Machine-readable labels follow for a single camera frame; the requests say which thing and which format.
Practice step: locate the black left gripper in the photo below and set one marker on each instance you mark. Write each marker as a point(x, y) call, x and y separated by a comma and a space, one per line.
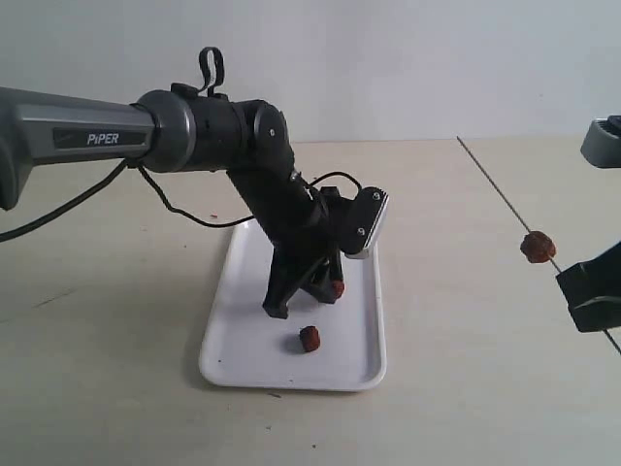
point(301, 223)

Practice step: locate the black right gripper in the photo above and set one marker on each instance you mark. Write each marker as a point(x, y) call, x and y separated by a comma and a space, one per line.
point(592, 291)

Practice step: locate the thin metal skewer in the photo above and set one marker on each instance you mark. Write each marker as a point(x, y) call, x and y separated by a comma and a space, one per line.
point(520, 219)

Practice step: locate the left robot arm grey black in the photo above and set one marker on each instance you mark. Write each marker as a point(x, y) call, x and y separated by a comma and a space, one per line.
point(174, 131)

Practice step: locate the white rectangular plastic tray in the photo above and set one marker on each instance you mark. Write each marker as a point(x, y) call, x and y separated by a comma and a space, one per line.
point(322, 347)

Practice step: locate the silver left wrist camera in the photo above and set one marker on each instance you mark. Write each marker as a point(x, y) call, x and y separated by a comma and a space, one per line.
point(361, 223)

